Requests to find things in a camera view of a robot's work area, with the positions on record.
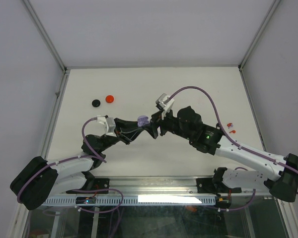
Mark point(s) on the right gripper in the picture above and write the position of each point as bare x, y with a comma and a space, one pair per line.
158, 120

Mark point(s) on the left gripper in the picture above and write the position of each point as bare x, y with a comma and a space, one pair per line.
122, 126

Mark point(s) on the purple earbud case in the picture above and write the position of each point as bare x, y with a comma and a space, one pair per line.
142, 121

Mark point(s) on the red earbud case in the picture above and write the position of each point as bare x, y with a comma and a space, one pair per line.
109, 99

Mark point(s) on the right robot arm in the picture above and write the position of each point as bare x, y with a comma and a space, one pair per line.
279, 174

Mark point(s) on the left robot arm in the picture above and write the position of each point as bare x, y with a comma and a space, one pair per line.
40, 179

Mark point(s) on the black earbud case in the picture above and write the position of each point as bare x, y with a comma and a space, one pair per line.
96, 103

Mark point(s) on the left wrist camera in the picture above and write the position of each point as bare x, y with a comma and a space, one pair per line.
108, 124

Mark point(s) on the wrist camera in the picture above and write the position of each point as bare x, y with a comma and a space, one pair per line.
164, 103
108, 124

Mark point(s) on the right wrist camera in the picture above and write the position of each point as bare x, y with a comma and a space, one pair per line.
164, 103

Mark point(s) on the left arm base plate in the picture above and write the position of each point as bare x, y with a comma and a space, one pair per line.
91, 186

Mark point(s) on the aluminium mounting rail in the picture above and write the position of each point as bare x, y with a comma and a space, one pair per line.
138, 185

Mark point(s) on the slotted cable duct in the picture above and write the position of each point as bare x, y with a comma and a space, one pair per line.
139, 200

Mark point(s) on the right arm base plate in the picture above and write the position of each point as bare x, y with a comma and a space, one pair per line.
207, 185

